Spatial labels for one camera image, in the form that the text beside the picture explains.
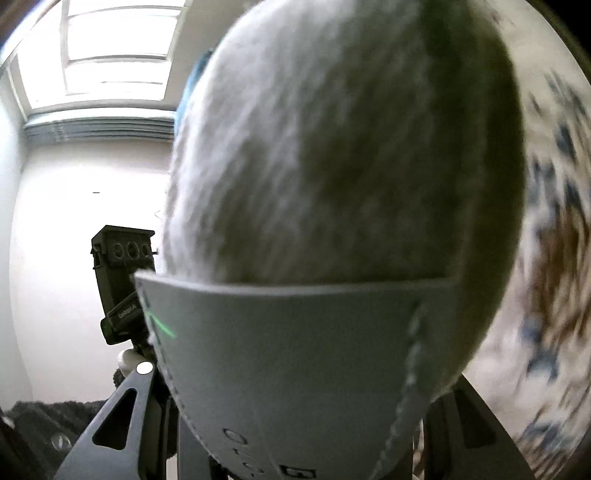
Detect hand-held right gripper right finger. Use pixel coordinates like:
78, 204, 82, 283
422, 375, 537, 480

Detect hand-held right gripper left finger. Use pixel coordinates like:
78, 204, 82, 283
62, 361, 218, 480

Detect white pants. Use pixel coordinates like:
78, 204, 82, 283
134, 0, 528, 480

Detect person's left forearm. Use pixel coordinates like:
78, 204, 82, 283
0, 369, 134, 480

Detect floral printed blanket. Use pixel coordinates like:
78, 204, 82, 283
462, 0, 591, 468

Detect window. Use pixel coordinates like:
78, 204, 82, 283
17, 0, 192, 117

